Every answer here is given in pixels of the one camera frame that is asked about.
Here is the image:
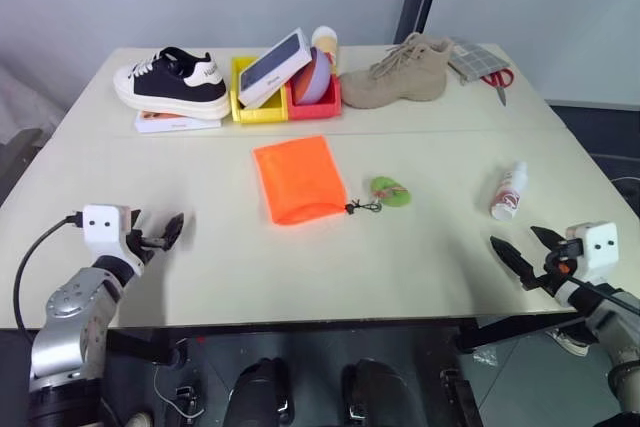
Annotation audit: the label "red handled scissors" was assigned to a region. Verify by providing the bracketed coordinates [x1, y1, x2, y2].
[479, 67, 516, 108]

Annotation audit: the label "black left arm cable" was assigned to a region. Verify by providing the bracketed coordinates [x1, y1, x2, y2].
[13, 214, 85, 334]

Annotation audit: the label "tan suede boot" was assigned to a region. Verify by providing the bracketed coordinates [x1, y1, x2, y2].
[339, 31, 454, 110]

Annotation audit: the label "white spray bottle red label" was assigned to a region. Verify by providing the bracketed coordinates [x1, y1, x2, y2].
[489, 161, 530, 222]

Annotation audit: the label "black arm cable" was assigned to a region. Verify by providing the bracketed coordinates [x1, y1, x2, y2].
[563, 270, 640, 316]
[13, 214, 85, 334]

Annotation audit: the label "thin white floor cable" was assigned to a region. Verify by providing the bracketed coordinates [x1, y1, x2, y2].
[151, 365, 207, 422]

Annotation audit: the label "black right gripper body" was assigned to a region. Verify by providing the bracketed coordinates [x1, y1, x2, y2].
[531, 239, 585, 297]

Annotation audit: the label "grey checkered cloth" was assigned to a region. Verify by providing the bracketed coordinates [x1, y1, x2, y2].
[445, 36, 512, 86]

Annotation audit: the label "black table frame bar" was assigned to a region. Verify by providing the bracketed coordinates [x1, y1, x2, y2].
[453, 315, 584, 354]

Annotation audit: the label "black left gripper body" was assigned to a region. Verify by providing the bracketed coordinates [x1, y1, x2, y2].
[125, 220, 166, 266]

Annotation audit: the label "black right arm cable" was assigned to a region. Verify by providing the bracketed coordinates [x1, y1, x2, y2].
[563, 270, 640, 316]

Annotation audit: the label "yellow plastic bin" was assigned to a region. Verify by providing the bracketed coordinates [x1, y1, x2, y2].
[229, 54, 291, 125]

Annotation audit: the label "purple plastic bowl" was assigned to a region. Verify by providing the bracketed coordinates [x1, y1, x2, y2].
[291, 46, 334, 106]

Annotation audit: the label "cream cylindrical container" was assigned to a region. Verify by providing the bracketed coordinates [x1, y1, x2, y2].
[310, 24, 343, 77]

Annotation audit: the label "white shoe on floor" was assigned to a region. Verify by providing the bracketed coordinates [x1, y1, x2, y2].
[546, 325, 592, 358]

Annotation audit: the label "orange drawstring pouch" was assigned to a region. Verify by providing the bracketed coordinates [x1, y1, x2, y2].
[252, 134, 349, 226]

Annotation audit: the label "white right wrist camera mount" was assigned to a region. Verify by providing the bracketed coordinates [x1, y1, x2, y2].
[565, 220, 618, 284]

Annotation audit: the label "red plastic bin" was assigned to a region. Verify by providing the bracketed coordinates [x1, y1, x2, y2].
[285, 72, 344, 122]

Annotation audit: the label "black and white sneaker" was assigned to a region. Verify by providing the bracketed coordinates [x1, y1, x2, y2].
[112, 46, 233, 121]

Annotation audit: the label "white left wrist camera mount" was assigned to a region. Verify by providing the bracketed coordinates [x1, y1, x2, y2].
[81, 204, 145, 277]

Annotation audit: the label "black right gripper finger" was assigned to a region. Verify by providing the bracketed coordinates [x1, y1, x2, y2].
[489, 235, 536, 291]
[530, 225, 567, 251]

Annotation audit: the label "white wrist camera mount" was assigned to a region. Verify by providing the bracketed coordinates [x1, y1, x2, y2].
[565, 220, 618, 284]
[81, 204, 145, 277]

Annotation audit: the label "flat white phone box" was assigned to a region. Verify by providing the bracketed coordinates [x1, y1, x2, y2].
[133, 108, 223, 135]

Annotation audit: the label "white phone box blue picture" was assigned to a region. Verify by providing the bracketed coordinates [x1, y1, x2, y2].
[237, 27, 322, 110]

